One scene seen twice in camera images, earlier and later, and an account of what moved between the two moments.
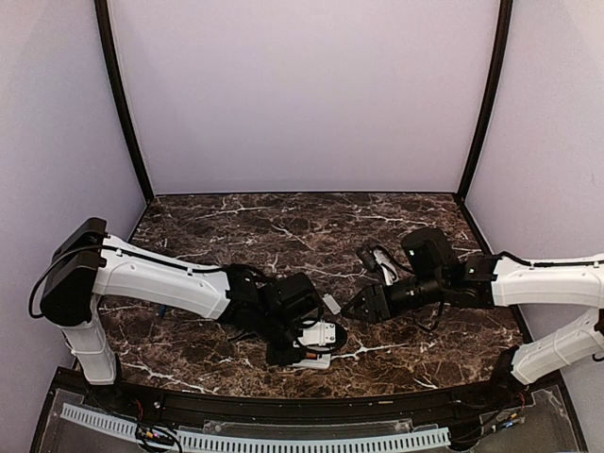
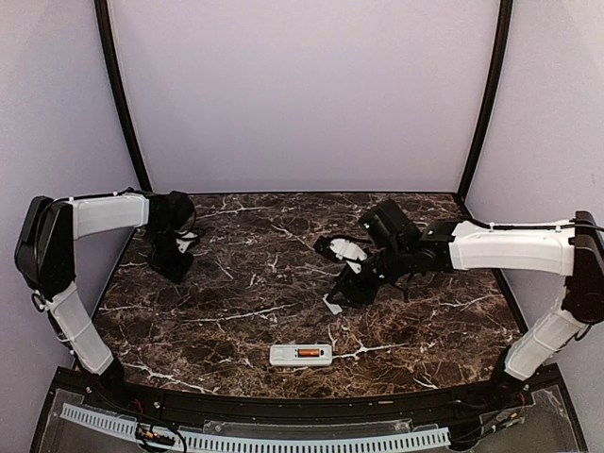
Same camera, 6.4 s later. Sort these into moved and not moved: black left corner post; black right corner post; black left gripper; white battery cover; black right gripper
Moved: black right gripper; black left gripper
Not moved: black right corner post; white battery cover; black left corner post
